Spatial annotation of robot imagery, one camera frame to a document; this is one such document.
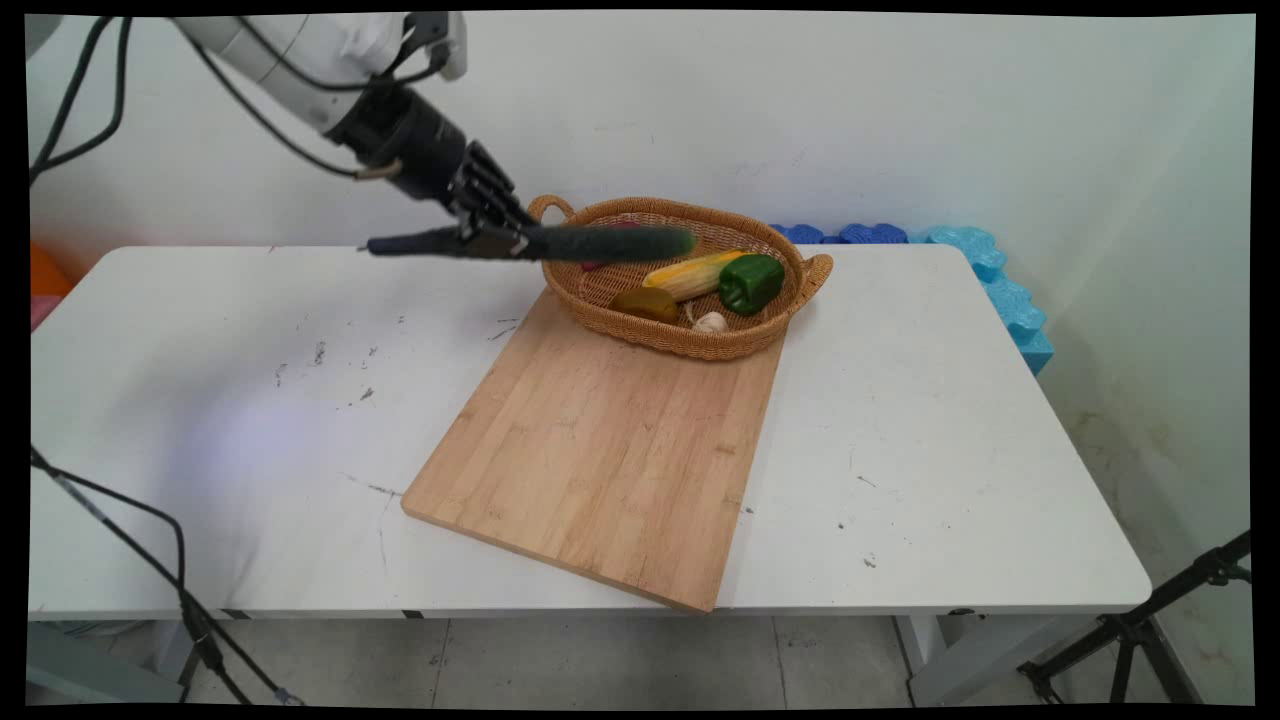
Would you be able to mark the magenta toy sweet potato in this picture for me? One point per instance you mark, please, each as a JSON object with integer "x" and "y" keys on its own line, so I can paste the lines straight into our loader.
{"x": 592, "y": 264}

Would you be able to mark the wooden cutting board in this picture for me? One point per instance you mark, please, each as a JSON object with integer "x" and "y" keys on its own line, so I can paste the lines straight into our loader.
{"x": 600, "y": 450}

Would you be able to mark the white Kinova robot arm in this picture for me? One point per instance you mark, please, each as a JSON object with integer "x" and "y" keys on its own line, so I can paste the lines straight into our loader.
{"x": 290, "y": 55}

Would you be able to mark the brown toy potato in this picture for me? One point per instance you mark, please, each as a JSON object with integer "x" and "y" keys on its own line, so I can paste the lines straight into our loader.
{"x": 647, "y": 303}

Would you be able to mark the green toy bell pepper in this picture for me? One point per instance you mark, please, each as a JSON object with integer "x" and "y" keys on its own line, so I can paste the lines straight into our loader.
{"x": 752, "y": 283}

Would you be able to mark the dark green toy cucumber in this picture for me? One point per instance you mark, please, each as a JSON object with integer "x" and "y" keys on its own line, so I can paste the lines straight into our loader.
{"x": 600, "y": 243}

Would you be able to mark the black tripod stand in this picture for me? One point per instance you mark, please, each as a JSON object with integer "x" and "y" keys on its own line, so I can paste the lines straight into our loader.
{"x": 1140, "y": 630}

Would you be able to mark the white table leg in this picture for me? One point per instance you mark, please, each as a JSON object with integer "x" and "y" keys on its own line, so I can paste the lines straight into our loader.
{"x": 960, "y": 660}

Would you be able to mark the orange object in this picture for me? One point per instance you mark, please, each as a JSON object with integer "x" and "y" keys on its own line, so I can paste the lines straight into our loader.
{"x": 45, "y": 275}

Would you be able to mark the dark blue foam mat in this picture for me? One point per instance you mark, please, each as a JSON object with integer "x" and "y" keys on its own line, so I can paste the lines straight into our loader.
{"x": 840, "y": 235}

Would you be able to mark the yellow toy corn cob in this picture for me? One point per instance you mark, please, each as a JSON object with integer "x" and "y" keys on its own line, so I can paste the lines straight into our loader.
{"x": 690, "y": 276}

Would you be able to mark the white toy garlic bulb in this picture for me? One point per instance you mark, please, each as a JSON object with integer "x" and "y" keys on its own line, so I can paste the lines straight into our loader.
{"x": 710, "y": 322}

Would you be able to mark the light blue foam mat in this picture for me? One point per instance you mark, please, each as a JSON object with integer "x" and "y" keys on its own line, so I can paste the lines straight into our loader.
{"x": 1010, "y": 300}

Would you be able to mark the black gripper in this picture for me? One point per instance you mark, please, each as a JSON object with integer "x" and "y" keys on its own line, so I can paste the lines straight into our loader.
{"x": 420, "y": 145}

